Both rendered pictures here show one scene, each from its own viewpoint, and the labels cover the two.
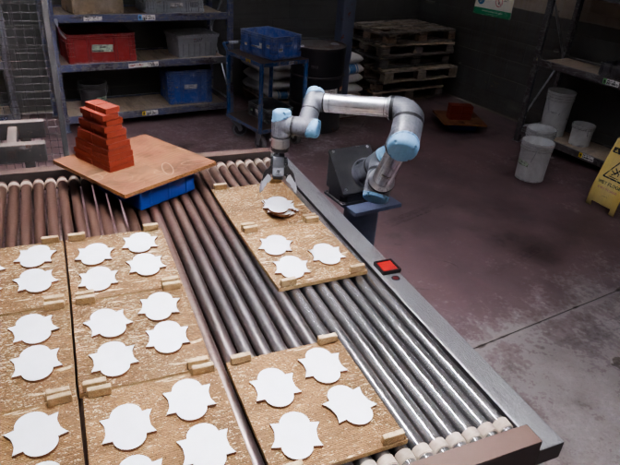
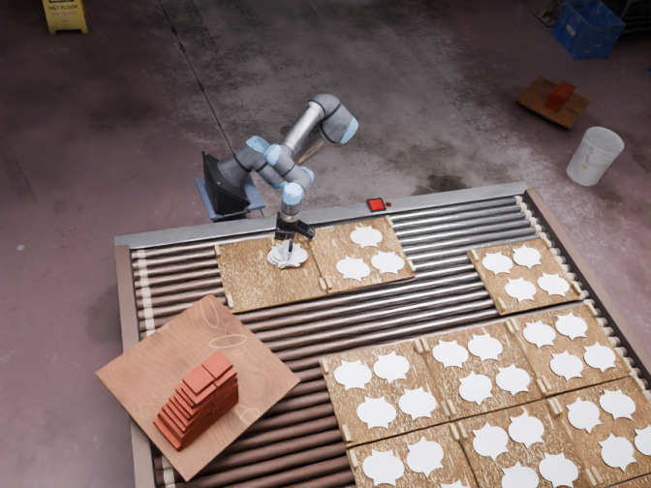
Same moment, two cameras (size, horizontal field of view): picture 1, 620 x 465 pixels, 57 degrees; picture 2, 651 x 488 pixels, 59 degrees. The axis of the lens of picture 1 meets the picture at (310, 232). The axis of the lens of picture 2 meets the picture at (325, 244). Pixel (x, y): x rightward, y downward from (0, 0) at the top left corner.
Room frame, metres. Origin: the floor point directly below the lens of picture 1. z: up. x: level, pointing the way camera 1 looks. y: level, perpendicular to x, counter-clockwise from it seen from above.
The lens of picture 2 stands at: (2.03, 1.66, 2.93)
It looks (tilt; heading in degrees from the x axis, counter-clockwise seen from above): 51 degrees down; 270
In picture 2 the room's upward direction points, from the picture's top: 11 degrees clockwise
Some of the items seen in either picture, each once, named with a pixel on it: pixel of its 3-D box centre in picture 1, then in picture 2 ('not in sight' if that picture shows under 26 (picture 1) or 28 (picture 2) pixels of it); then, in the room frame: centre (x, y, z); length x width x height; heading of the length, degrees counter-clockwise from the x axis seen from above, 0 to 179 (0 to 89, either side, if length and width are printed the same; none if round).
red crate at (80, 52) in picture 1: (97, 43); not in sight; (5.86, 2.27, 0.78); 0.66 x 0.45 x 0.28; 123
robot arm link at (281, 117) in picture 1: (281, 124); (292, 198); (2.19, 0.14, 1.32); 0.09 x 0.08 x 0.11; 78
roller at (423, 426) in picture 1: (300, 259); (359, 259); (1.86, 0.03, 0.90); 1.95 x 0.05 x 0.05; 25
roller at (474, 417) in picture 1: (335, 254); (350, 233); (1.92, -0.11, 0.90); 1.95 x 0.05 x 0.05; 25
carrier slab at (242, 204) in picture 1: (262, 205); (268, 270); (2.24, 0.22, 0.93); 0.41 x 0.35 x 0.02; 26
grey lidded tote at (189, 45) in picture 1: (191, 42); not in sight; (6.36, 1.43, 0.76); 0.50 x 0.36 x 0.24; 129
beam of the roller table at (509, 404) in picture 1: (363, 252); (341, 216); (1.97, -0.22, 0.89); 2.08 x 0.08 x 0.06; 25
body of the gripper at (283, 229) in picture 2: (279, 160); (286, 226); (2.19, 0.15, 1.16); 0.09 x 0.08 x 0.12; 6
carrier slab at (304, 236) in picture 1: (301, 252); (358, 254); (1.87, 0.03, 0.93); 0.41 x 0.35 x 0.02; 27
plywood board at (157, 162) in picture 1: (136, 162); (200, 378); (2.37, 0.80, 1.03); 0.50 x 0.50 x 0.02; 55
